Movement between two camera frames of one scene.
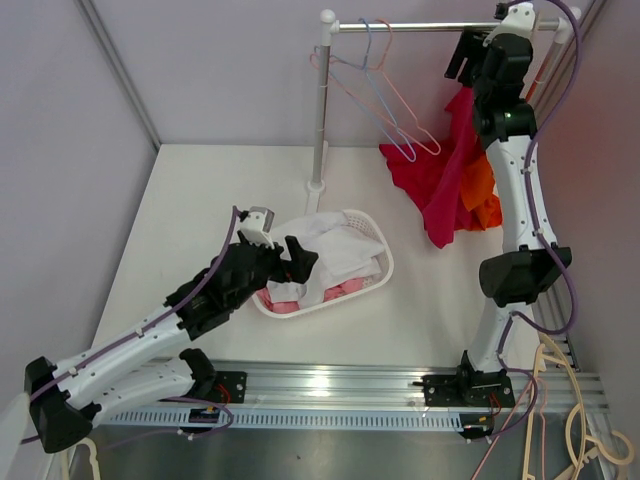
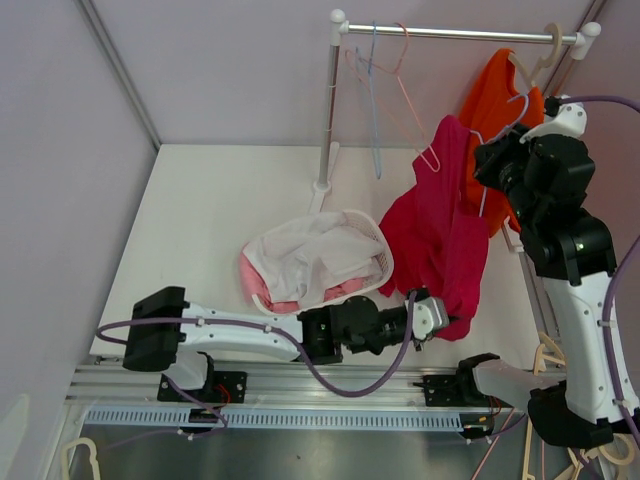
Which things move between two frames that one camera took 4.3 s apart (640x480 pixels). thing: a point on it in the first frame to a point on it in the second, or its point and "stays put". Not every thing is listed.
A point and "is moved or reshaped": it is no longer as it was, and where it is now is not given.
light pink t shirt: [338, 290] stays put
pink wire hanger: [390, 85] to [348, 53]
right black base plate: [451, 390] stays put
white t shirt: [344, 254] stays put
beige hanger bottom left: [68, 454] stays put
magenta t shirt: [429, 171] is moved or reshaped
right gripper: [470, 45] to [490, 156]
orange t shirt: [478, 188] is moved or reshaped
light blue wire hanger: [357, 81] to [368, 74]
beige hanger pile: [616, 448] stays put
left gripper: [301, 261] to [418, 345]
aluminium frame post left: [89, 11] stays put
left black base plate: [230, 386] stays put
